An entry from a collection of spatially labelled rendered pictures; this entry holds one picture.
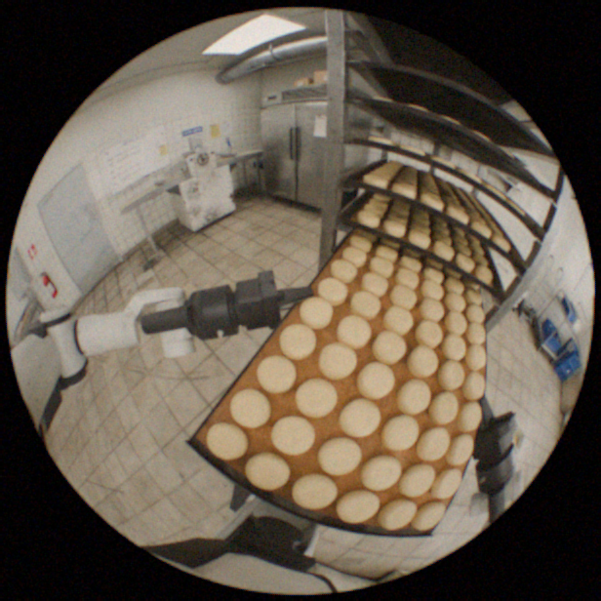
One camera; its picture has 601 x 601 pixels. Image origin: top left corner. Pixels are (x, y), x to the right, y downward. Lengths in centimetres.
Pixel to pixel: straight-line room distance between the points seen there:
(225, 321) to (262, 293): 7
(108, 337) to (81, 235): 341
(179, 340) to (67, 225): 353
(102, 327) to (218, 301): 22
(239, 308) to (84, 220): 353
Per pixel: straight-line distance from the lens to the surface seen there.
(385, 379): 27
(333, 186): 39
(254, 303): 30
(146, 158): 363
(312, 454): 26
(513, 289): 48
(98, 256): 381
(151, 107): 383
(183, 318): 30
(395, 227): 44
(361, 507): 27
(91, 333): 38
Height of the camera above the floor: 133
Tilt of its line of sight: 51 degrees down
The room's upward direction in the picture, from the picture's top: straight up
